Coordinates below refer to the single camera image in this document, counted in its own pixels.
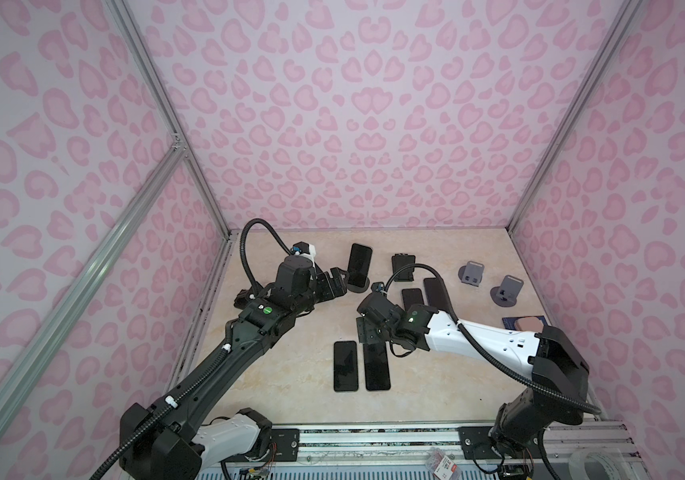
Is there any round stand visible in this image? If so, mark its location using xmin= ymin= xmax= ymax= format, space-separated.
xmin=458 ymin=261 xmax=485 ymax=287
xmin=490 ymin=275 xmax=524 ymax=308
xmin=346 ymin=278 xmax=370 ymax=294

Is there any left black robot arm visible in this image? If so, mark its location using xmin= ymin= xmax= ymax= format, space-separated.
xmin=92 ymin=255 xmax=347 ymax=479

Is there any small red white packet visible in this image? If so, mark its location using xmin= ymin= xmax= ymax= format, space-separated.
xmin=425 ymin=447 xmax=461 ymax=480

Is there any right aluminium corner post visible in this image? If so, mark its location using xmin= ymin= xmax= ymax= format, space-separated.
xmin=506 ymin=0 xmax=645 ymax=237

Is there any green phone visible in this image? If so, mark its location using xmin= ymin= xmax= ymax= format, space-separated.
xmin=334 ymin=341 xmax=359 ymax=393
xmin=346 ymin=243 xmax=373 ymax=285

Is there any aluminium diagonal frame bar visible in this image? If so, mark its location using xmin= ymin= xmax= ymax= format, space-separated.
xmin=0 ymin=145 xmax=188 ymax=440

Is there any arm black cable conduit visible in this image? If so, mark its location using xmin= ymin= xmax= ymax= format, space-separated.
xmin=88 ymin=217 xmax=296 ymax=480
xmin=383 ymin=262 xmax=602 ymax=416

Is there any aluminium corner post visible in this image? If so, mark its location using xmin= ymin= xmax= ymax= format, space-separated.
xmin=506 ymin=0 xmax=645 ymax=237
xmin=104 ymin=0 xmax=230 ymax=239

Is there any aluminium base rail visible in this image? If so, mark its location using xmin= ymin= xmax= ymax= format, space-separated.
xmin=197 ymin=419 xmax=652 ymax=480

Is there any purple phone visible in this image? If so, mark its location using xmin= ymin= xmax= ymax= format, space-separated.
xmin=363 ymin=336 xmax=391 ymax=391

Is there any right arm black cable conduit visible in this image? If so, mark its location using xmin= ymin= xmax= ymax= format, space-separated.
xmin=383 ymin=262 xmax=602 ymax=416

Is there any blue phone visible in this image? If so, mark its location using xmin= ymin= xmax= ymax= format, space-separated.
xmin=401 ymin=288 xmax=424 ymax=311

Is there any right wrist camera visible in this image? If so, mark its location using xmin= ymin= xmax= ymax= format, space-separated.
xmin=370 ymin=282 xmax=387 ymax=297

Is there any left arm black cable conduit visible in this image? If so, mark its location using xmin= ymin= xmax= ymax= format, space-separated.
xmin=88 ymin=217 xmax=296 ymax=480

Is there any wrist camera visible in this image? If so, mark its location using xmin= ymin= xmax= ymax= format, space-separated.
xmin=370 ymin=282 xmax=387 ymax=297
xmin=292 ymin=241 xmax=316 ymax=264

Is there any silver phone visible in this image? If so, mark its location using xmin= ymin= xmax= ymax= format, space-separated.
xmin=423 ymin=277 xmax=453 ymax=313

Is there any pink phone case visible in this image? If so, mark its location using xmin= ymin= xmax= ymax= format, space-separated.
xmin=514 ymin=316 xmax=546 ymax=332

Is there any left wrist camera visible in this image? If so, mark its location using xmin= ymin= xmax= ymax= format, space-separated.
xmin=292 ymin=241 xmax=316 ymax=264

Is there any left aluminium corner post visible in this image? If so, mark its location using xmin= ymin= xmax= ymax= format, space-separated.
xmin=104 ymin=0 xmax=230 ymax=239

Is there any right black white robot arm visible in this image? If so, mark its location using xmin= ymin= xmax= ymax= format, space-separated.
xmin=356 ymin=292 xmax=600 ymax=456

